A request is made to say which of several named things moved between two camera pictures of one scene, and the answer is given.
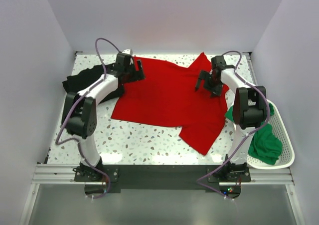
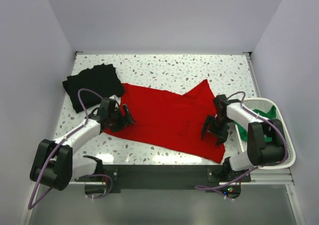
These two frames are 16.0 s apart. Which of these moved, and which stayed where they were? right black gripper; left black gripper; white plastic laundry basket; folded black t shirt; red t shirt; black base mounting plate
Moved: right black gripper; left black gripper; red t shirt
Stayed: black base mounting plate; folded black t shirt; white plastic laundry basket
